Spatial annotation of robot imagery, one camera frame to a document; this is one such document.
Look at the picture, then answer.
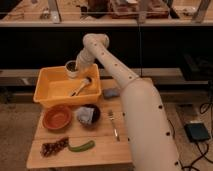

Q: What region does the yellow plastic tray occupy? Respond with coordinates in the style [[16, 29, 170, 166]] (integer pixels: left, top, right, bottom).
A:
[[33, 64, 102, 108]]

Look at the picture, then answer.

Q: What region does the black foot pedal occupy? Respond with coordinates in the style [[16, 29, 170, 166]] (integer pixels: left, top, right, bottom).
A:
[[184, 123, 210, 142]]

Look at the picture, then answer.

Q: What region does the brown grape bunch toy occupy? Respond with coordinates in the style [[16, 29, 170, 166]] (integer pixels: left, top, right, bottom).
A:
[[41, 137, 69, 157]]

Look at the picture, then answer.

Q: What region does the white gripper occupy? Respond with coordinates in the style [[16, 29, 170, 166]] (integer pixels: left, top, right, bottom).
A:
[[76, 48, 95, 72]]

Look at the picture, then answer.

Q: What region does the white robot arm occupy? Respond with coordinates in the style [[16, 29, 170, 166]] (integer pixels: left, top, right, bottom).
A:
[[77, 34, 181, 171]]

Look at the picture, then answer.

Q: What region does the blue-grey sponge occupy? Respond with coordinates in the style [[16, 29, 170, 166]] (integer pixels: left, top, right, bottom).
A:
[[103, 88, 120, 99]]

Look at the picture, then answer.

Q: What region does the silver fork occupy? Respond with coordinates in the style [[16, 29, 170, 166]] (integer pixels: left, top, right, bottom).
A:
[[108, 110, 120, 141]]

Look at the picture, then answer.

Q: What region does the crumpled grey cloth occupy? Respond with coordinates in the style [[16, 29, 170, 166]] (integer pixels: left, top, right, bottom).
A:
[[76, 107, 94, 125]]

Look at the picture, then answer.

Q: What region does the green chili pepper toy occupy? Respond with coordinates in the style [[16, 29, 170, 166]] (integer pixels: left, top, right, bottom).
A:
[[68, 140, 95, 152]]

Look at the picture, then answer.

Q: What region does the white dish brush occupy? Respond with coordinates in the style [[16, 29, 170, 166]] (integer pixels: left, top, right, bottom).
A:
[[71, 77, 92, 96]]

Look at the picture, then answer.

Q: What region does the white cup green inside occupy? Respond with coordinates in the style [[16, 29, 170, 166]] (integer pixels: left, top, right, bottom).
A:
[[65, 61, 79, 79]]

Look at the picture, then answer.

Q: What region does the wooden shelf with clutter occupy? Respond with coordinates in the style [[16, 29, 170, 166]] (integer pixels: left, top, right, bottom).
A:
[[0, 0, 213, 27]]

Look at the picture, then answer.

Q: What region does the small dark metal cup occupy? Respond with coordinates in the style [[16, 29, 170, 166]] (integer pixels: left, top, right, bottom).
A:
[[66, 61, 77, 72]]

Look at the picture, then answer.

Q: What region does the black cable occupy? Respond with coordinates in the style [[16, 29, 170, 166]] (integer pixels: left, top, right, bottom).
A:
[[181, 99, 213, 171]]

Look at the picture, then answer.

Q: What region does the terracotta orange bowl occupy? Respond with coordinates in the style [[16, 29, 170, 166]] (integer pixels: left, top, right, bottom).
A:
[[42, 105, 72, 130]]

